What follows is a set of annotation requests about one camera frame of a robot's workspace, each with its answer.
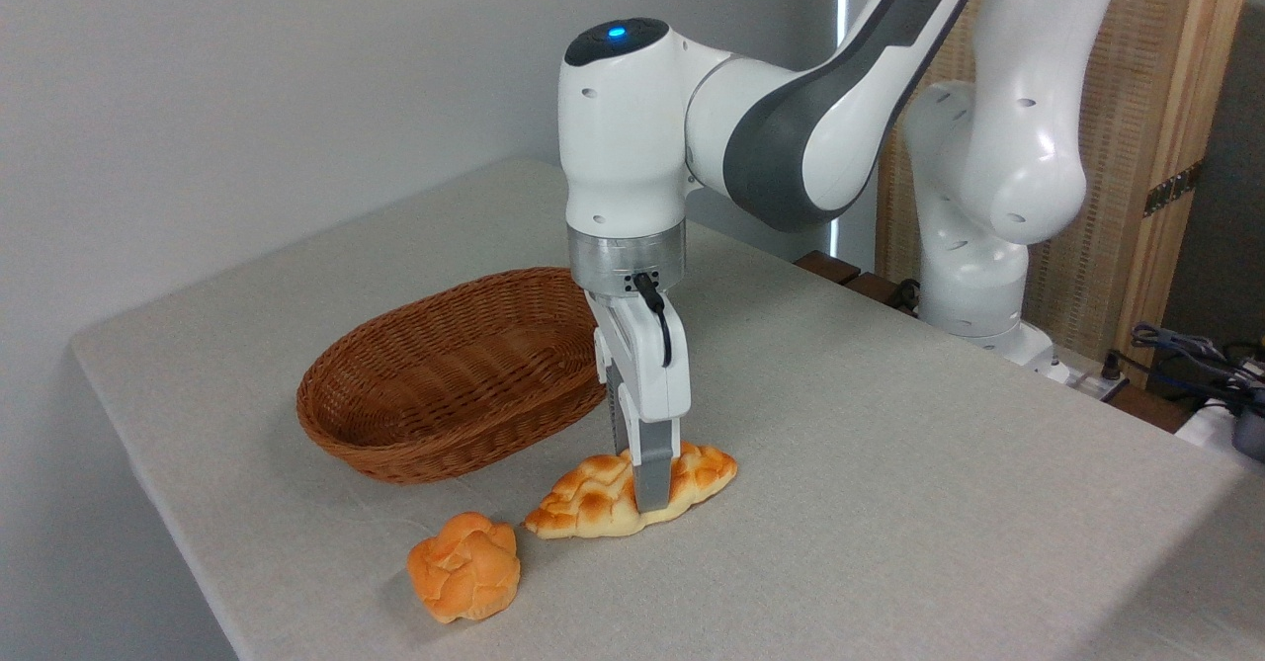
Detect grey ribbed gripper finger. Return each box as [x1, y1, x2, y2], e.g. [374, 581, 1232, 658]
[605, 363, 635, 456]
[632, 420, 683, 514]

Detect blue-grey cable bundle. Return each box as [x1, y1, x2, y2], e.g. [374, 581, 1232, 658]
[1112, 323, 1265, 415]

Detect brown wooden board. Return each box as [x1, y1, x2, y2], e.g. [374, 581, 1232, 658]
[796, 251, 922, 318]

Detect long braided bread loaf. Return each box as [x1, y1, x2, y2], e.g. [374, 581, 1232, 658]
[524, 443, 739, 540]

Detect brown oval wicker basket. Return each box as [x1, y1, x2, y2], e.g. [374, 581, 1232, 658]
[296, 267, 608, 485]

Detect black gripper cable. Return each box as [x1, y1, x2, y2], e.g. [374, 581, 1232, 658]
[632, 272, 674, 368]

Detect dark metal screen hinge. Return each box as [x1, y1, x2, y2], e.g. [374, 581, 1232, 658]
[1143, 160, 1205, 217]

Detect grey tablecloth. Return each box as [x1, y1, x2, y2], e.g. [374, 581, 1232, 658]
[71, 157, 1265, 661]

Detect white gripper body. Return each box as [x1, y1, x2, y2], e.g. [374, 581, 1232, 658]
[585, 290, 693, 423]

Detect round orange bread bun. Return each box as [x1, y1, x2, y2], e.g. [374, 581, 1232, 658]
[407, 512, 522, 624]

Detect dark grey box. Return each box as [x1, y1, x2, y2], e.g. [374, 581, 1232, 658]
[1231, 402, 1265, 463]

